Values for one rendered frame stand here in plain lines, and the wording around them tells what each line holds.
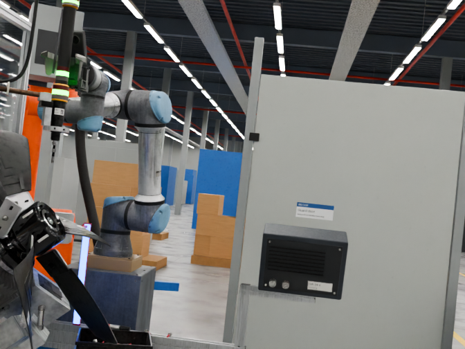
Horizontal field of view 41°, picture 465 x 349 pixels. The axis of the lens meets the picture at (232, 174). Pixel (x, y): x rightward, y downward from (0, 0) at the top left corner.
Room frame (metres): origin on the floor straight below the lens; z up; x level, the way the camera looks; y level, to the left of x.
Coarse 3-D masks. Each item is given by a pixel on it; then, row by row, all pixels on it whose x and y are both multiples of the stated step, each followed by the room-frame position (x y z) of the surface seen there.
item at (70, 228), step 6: (66, 222) 1.88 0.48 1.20; (72, 222) 1.91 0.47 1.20; (66, 228) 1.77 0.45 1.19; (72, 228) 1.80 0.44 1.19; (78, 228) 1.85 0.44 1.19; (84, 228) 1.92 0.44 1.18; (72, 234) 1.72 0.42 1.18; (78, 234) 1.74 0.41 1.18; (84, 234) 1.79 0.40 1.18; (90, 234) 1.84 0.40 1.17; (102, 240) 1.86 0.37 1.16
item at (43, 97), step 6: (42, 96) 1.64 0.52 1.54; (48, 96) 1.64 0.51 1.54; (42, 102) 1.63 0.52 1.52; (48, 102) 1.64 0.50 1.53; (48, 108) 1.64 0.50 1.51; (42, 114) 1.66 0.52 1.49; (48, 114) 1.65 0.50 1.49; (42, 120) 1.65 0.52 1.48; (48, 120) 1.65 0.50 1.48; (48, 126) 1.64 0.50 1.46; (54, 126) 1.64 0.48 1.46; (66, 132) 1.66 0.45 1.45
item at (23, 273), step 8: (32, 248) 1.42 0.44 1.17; (32, 256) 1.41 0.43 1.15; (24, 264) 1.31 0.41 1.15; (32, 264) 1.40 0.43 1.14; (16, 272) 1.25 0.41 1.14; (24, 272) 1.30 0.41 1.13; (32, 272) 1.39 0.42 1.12; (16, 280) 1.24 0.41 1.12; (24, 280) 1.29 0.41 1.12; (32, 280) 1.37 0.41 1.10; (24, 288) 1.28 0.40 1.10; (32, 288) 1.37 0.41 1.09; (24, 296) 1.28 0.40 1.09; (24, 304) 1.27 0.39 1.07; (24, 312) 1.26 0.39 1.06; (32, 344) 1.31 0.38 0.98
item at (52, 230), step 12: (36, 204) 1.54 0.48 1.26; (36, 216) 1.52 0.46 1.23; (48, 216) 1.59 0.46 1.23; (12, 228) 1.53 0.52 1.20; (24, 228) 1.52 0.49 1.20; (36, 228) 1.51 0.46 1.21; (48, 228) 1.52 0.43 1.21; (60, 228) 1.61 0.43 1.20; (0, 240) 1.51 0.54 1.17; (12, 240) 1.53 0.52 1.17; (24, 240) 1.52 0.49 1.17; (36, 240) 1.52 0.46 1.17; (48, 240) 1.53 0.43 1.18; (60, 240) 1.56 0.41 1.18; (0, 252) 1.51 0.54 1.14; (12, 252) 1.53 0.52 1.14; (24, 252) 1.55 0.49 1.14; (36, 252) 1.54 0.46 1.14; (12, 264) 1.52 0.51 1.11
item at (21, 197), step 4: (24, 192) 1.64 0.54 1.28; (28, 192) 1.64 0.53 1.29; (8, 196) 1.62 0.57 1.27; (12, 196) 1.62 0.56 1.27; (16, 196) 1.62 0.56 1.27; (20, 196) 1.63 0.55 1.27; (24, 196) 1.63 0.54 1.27; (28, 196) 1.64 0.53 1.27; (12, 200) 1.61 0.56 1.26; (16, 200) 1.62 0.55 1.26; (20, 200) 1.62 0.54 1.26; (24, 200) 1.63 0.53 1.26; (28, 200) 1.63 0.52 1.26; (32, 200) 1.63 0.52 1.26; (20, 204) 1.61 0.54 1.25; (24, 204) 1.62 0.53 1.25; (28, 204) 1.62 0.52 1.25; (24, 208) 1.61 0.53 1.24
